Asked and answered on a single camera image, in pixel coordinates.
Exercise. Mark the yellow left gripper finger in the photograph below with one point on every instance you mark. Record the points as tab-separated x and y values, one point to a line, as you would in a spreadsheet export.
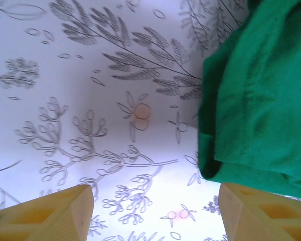
45	218

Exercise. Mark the green t-shirt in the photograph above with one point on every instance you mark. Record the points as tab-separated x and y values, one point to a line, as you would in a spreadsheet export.
266	100

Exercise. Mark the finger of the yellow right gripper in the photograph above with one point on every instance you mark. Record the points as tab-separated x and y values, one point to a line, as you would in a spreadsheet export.
261	218

